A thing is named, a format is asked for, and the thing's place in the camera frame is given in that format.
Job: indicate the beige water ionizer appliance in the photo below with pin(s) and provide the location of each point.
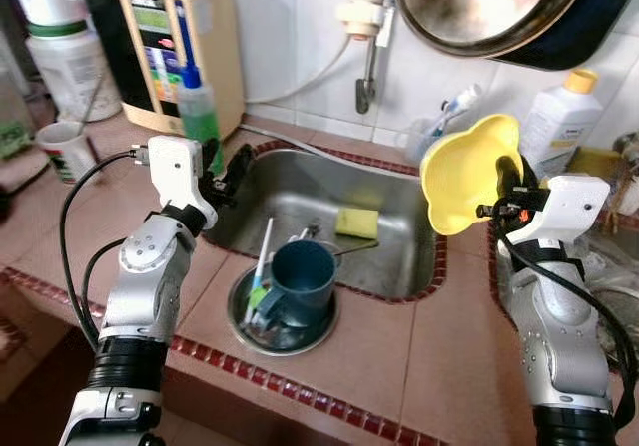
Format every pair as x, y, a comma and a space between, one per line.
210, 57

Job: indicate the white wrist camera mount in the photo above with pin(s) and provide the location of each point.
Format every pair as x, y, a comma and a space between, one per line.
180, 172
564, 202

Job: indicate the white spoon green tip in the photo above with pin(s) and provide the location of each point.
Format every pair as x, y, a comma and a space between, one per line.
262, 266

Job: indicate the gold metal fork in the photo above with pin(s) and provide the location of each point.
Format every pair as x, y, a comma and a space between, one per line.
359, 247

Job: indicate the large white plastic jar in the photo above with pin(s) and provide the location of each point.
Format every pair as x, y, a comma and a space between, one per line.
70, 67

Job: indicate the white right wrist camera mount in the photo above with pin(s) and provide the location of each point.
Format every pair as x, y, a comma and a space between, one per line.
564, 202

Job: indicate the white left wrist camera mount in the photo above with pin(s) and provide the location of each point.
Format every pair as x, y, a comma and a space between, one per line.
180, 172

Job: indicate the hanging steel pan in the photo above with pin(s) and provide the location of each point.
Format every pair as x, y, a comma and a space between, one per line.
479, 7

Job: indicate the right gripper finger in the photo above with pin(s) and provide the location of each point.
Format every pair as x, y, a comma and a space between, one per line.
510, 174

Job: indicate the yellow plastic suction bowl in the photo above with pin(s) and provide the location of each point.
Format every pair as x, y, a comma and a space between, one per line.
464, 177

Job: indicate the white diverter valve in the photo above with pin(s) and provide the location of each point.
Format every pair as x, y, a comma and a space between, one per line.
359, 15

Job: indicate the white bottle yellow cap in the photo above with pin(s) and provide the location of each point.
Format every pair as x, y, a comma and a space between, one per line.
559, 127

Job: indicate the shallow stainless steel bowl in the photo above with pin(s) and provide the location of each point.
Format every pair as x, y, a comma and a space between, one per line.
300, 338

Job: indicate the clear plastic bag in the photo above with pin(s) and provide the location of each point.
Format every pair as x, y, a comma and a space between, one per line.
619, 261

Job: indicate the teal plastic mug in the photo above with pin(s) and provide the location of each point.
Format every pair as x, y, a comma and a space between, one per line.
300, 286

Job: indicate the thin metal stirrer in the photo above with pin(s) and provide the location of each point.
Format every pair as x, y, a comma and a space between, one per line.
95, 102

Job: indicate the green dish soap bottle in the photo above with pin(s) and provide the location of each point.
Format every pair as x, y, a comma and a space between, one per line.
197, 117

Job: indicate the white printed mug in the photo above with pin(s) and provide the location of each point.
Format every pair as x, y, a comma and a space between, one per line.
65, 157

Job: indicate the yellow dish sponge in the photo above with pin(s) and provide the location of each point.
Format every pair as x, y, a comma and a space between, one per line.
356, 223

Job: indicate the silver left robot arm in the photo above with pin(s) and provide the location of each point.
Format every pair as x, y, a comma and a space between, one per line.
150, 266

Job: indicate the chrome kitchen faucet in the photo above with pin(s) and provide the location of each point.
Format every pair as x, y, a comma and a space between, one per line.
627, 182

